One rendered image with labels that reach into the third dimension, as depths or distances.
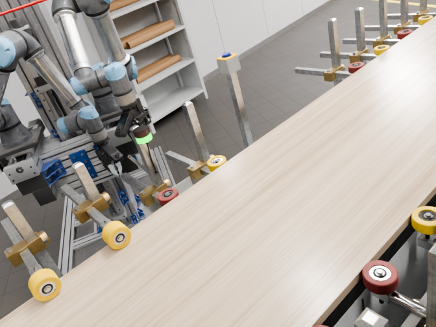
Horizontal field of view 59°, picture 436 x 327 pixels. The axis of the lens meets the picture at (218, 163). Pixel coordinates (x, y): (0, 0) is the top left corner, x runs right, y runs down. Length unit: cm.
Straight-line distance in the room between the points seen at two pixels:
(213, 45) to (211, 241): 440
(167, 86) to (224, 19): 133
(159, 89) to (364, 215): 389
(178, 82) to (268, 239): 399
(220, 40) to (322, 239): 459
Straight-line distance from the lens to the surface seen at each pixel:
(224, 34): 557
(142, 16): 469
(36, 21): 219
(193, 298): 107
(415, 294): 151
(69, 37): 172
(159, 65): 445
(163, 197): 145
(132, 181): 173
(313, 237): 113
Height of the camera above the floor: 168
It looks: 31 degrees down
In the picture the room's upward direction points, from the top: 17 degrees counter-clockwise
